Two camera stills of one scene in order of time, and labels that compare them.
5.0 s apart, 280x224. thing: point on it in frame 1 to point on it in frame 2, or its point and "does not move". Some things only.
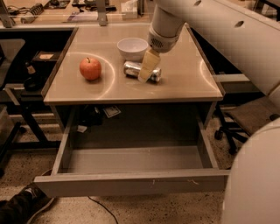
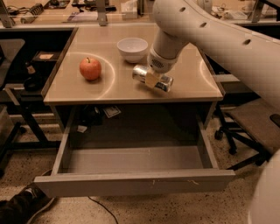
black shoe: x=20 y=208 does not move
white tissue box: x=129 y=10 does not move
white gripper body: x=162 y=43 to x=161 y=63
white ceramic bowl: x=132 y=49 does not move
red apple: x=90 y=68 does not move
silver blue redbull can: x=133 y=69 to x=164 y=83
